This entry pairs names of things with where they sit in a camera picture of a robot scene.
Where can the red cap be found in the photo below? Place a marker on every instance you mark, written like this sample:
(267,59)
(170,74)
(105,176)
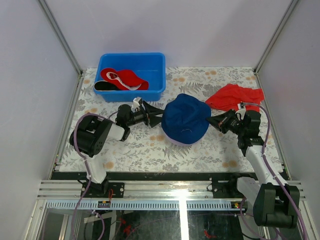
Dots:
(124,80)

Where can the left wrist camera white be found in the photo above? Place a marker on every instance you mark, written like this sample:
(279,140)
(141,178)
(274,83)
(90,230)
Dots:
(137,103)

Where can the blue plastic bin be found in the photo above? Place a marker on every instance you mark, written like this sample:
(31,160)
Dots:
(149,66)

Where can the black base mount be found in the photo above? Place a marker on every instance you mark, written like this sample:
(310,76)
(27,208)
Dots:
(106,190)
(224,185)

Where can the left aluminium frame post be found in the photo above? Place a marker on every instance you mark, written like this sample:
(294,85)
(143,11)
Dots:
(60,36)

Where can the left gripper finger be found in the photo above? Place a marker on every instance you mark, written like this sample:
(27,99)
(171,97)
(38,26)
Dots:
(154,120)
(151,110)

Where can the navy blue hat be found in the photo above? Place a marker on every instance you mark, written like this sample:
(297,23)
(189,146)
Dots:
(185,112)

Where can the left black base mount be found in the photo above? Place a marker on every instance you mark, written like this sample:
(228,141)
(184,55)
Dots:
(106,190)

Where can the right aluminium frame post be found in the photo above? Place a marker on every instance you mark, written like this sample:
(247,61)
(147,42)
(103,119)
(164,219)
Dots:
(280,27)

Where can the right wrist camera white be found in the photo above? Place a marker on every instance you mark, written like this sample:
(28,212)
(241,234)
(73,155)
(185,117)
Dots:
(241,107)

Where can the red cloth hat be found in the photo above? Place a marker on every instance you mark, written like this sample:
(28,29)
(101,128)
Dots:
(228,97)

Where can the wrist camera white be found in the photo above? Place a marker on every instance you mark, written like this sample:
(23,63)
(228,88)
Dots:
(241,107)
(137,103)

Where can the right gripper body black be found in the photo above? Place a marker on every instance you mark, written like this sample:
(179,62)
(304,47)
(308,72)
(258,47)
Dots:
(232,124)

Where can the blue white cable duct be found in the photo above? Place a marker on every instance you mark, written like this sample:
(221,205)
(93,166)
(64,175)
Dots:
(159,205)

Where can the aluminium front rail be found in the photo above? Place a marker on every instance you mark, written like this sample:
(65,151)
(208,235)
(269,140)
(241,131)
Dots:
(133,190)

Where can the lilac bucket hat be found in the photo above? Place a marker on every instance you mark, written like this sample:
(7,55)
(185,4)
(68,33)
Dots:
(185,138)

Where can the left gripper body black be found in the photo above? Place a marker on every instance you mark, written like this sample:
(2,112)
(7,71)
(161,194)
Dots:
(140,116)

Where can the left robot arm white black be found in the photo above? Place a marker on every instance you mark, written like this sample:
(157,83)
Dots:
(92,130)

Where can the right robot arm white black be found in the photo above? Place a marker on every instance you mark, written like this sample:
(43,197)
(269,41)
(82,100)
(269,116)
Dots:
(274,201)

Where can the beige black hat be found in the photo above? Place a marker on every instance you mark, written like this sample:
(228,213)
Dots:
(103,86)

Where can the aluminium frame post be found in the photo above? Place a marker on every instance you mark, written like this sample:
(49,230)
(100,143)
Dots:
(280,27)
(60,36)

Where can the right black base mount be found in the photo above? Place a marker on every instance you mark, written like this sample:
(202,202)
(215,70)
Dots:
(224,185)

